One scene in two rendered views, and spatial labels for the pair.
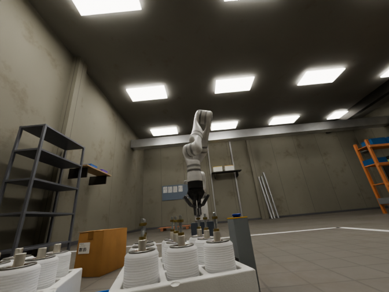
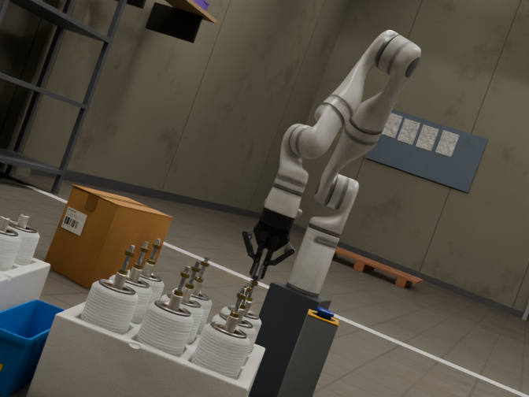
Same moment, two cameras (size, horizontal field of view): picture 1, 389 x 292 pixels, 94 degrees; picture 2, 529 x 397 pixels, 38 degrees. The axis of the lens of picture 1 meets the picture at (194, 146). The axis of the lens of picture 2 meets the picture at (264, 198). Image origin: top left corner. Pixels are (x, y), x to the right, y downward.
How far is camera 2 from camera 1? 0.93 m
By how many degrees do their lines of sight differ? 30
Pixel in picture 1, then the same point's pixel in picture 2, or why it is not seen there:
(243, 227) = (319, 339)
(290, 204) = not seen: outside the picture
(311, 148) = not seen: outside the picture
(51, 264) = (12, 245)
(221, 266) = (208, 361)
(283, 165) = not seen: outside the picture
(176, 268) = (148, 331)
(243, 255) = (294, 380)
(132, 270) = (94, 303)
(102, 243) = (107, 228)
